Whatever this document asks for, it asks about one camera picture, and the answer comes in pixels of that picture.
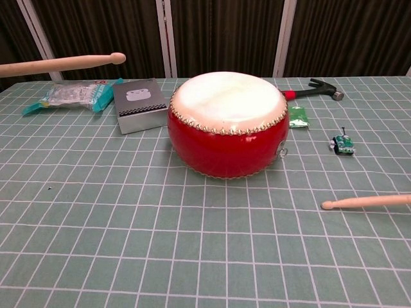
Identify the wooden drumstick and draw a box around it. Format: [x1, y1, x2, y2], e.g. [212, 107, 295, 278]
[0, 52, 127, 78]
[320, 194, 411, 211]

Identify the white partition frame post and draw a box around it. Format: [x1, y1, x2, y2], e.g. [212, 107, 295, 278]
[272, 0, 297, 78]
[19, 0, 64, 81]
[155, 0, 178, 79]

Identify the grey earbuds box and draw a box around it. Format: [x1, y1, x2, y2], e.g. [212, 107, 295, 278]
[112, 78, 169, 135]

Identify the teal clear plastic snack bag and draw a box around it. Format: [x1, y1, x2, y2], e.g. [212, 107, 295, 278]
[21, 78, 125, 116]

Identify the red drum with white skin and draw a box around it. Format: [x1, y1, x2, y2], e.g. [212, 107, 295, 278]
[166, 71, 289, 180]

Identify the black red claw hammer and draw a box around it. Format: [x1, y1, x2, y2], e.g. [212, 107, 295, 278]
[281, 78, 345, 103]

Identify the small green sachet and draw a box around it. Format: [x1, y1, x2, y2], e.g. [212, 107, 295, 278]
[288, 105, 311, 129]

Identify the green checked tablecloth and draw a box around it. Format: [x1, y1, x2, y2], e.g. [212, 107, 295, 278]
[0, 75, 411, 308]

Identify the small green toy car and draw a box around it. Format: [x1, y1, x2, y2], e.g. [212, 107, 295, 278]
[329, 127, 356, 158]

